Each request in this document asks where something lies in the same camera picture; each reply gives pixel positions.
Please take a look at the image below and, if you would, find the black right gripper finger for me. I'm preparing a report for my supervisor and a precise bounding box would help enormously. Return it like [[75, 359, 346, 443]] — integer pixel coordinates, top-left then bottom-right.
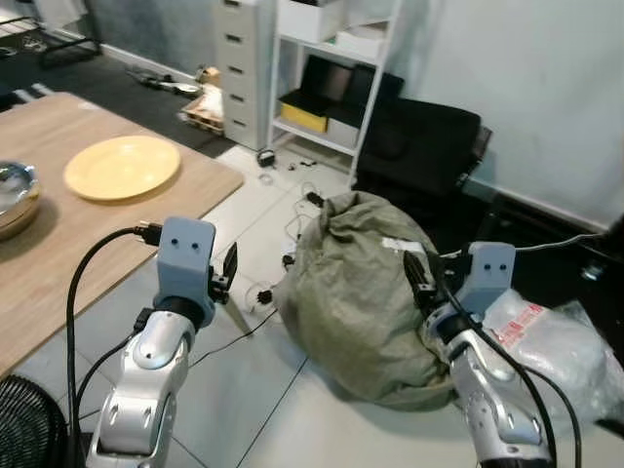
[[404, 252, 435, 311]]

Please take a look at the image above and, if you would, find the green woven sack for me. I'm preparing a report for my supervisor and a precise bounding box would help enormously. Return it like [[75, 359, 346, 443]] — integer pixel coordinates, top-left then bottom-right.
[[272, 191, 471, 410]]

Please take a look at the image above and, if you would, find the clear plastic bag red print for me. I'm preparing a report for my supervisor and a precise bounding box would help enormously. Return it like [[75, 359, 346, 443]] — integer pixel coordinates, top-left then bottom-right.
[[483, 290, 624, 432]]

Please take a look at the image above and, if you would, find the black fabric chair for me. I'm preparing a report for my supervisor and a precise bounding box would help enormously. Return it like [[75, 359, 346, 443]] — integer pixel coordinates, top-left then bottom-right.
[[353, 96, 493, 204]]

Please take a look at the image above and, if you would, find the yellow plate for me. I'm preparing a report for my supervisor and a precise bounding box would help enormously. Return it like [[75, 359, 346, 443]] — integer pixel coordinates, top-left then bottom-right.
[[63, 135, 182, 204]]

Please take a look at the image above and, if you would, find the small wooden pallet with bag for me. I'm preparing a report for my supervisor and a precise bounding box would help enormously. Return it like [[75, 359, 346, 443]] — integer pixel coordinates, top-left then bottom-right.
[[179, 66, 228, 134]]

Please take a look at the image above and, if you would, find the yellow box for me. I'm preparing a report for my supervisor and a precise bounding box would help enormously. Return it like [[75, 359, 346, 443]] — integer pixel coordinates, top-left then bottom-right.
[[279, 92, 331, 135]]

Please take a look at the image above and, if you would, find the white drawer cabinet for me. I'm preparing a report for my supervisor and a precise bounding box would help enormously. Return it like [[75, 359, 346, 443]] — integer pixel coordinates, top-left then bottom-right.
[[212, 0, 281, 152]]

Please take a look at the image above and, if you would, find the steel bowl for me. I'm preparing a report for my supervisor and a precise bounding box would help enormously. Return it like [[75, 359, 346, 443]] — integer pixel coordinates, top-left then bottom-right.
[[0, 161, 43, 241]]

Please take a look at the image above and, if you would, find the white metal shelf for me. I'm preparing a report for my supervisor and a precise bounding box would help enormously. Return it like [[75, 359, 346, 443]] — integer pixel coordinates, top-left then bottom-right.
[[267, 0, 403, 182]]

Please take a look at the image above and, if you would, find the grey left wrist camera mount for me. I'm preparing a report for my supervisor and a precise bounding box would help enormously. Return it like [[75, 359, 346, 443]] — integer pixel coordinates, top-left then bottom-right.
[[155, 216, 217, 305]]

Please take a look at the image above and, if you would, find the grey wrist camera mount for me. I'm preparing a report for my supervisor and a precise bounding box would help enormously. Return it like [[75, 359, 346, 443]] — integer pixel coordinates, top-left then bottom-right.
[[155, 216, 217, 305], [456, 242, 518, 319]]

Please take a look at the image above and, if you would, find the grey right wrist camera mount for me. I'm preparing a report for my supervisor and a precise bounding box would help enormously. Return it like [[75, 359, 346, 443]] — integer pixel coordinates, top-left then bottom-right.
[[456, 242, 518, 319]]

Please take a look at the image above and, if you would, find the thin black floor cable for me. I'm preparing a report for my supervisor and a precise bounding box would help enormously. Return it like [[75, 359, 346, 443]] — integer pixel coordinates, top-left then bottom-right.
[[190, 307, 282, 367]]

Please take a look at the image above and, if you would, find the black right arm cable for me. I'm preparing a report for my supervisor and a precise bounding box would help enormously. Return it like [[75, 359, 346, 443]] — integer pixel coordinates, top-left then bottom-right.
[[429, 261, 584, 468]]

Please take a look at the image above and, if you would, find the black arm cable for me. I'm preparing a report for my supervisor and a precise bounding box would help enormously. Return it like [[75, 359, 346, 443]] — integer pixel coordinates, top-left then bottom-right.
[[429, 261, 584, 468], [63, 224, 163, 468]]

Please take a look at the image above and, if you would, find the white camera cable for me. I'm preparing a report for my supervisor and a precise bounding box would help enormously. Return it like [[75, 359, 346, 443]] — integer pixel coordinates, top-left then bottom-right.
[[439, 231, 607, 260]]

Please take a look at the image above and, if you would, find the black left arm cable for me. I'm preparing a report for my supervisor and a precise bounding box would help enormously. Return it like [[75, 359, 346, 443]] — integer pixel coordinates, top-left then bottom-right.
[[63, 224, 163, 468]]

